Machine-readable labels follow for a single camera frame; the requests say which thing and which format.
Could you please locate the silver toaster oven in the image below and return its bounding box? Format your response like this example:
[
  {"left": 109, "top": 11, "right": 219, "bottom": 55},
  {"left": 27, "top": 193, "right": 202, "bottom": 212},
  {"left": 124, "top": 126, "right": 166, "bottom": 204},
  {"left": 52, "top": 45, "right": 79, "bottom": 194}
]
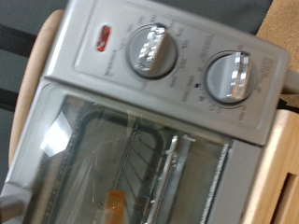
[{"left": 0, "top": 0, "right": 292, "bottom": 224}]

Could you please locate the silver oven knob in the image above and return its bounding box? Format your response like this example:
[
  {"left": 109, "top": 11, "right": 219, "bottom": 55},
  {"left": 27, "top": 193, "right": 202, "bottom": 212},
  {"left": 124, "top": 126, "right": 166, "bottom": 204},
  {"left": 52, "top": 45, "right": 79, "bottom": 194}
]
[
  {"left": 124, "top": 23, "right": 179, "bottom": 80},
  {"left": 204, "top": 50, "right": 259, "bottom": 105}
]

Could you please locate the black metal bookend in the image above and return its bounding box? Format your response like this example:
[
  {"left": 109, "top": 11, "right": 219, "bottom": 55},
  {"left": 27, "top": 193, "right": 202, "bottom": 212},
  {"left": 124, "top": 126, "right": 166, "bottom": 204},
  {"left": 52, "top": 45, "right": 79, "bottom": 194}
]
[{"left": 0, "top": 23, "right": 39, "bottom": 113}]

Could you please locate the wire oven rack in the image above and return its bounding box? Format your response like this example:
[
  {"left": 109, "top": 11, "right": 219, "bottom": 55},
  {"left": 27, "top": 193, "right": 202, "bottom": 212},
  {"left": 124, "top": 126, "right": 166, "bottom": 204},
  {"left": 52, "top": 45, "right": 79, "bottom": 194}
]
[{"left": 115, "top": 122, "right": 197, "bottom": 224}]

